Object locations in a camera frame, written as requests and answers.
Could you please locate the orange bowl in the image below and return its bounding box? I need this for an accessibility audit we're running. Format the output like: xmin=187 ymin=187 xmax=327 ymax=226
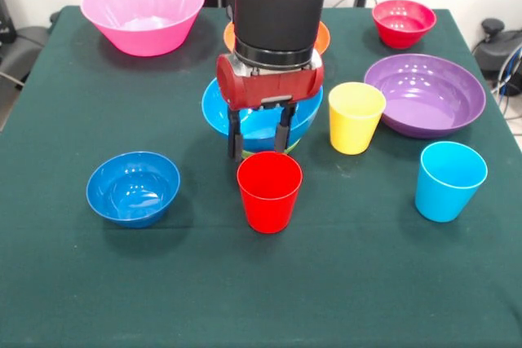
xmin=223 ymin=20 xmax=331 ymax=56

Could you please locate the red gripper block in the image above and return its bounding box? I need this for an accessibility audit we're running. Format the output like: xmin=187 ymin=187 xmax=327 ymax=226
xmin=215 ymin=49 xmax=325 ymax=163

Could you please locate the small crimson bowl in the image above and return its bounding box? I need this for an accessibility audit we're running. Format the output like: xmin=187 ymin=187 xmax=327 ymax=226
xmin=371 ymin=0 xmax=437 ymax=50

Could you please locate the small dark blue bowl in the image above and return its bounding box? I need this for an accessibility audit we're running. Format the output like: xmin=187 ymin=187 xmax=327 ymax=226
xmin=86 ymin=151 xmax=181 ymax=229

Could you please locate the purple bowl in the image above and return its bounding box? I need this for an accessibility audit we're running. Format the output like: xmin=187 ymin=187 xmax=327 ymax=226
xmin=363 ymin=53 xmax=487 ymax=139

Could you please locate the large pink bowl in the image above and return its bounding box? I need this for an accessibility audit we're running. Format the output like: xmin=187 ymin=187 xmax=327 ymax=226
xmin=80 ymin=0 xmax=206 ymax=58

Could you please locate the light blue cup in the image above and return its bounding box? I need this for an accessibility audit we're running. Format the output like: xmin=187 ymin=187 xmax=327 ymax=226
xmin=414 ymin=141 xmax=489 ymax=223

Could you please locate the yellow cup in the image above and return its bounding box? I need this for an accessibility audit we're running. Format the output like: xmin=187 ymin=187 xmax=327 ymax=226
xmin=328 ymin=81 xmax=387 ymax=156

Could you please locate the green bowl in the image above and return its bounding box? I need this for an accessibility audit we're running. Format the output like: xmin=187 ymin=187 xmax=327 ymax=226
xmin=240 ymin=138 xmax=303 ymax=160

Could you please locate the dark green tablecloth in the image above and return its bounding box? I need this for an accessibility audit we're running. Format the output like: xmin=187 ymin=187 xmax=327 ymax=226
xmin=0 ymin=5 xmax=522 ymax=348

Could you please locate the red cup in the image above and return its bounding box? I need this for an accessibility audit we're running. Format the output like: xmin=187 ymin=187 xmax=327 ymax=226
xmin=237 ymin=151 xmax=303 ymax=235

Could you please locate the large light blue bowl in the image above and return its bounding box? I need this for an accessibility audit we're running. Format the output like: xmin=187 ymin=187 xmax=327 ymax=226
xmin=201 ymin=77 xmax=324 ymax=152

